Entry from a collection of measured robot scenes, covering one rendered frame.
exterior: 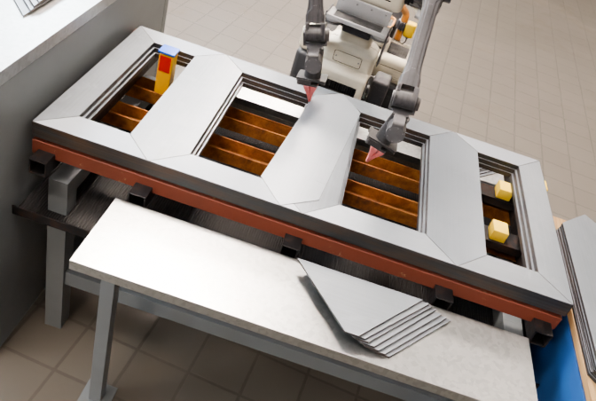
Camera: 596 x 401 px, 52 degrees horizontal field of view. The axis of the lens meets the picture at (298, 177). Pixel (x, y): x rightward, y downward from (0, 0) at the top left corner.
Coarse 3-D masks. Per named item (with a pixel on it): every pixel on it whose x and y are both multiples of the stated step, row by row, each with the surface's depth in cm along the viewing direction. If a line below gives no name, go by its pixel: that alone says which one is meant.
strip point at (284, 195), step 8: (272, 184) 174; (280, 184) 175; (272, 192) 171; (280, 192) 172; (288, 192) 173; (296, 192) 174; (280, 200) 169; (288, 200) 170; (296, 200) 171; (304, 200) 172; (312, 200) 173
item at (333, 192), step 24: (288, 96) 221; (312, 96) 220; (216, 120) 196; (360, 120) 221; (72, 144) 170; (96, 144) 168; (144, 168) 169; (168, 168) 168; (336, 168) 189; (504, 168) 220; (216, 192) 169; (336, 192) 179; (288, 216) 169; (312, 216) 167; (360, 240) 169; (528, 240) 188; (432, 264) 169; (528, 264) 181; (504, 288) 168
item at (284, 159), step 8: (280, 152) 187; (272, 160) 183; (280, 160) 184; (288, 160) 185; (296, 160) 186; (304, 160) 187; (288, 168) 182; (296, 168) 183; (304, 168) 184; (312, 168) 185; (320, 168) 186; (312, 176) 182; (320, 176) 183; (328, 176) 184
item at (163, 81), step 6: (162, 54) 213; (174, 60) 215; (174, 66) 218; (162, 72) 217; (174, 72) 221; (156, 78) 219; (162, 78) 218; (168, 78) 218; (156, 84) 220; (162, 84) 220; (168, 84) 219; (156, 90) 222; (162, 90) 221
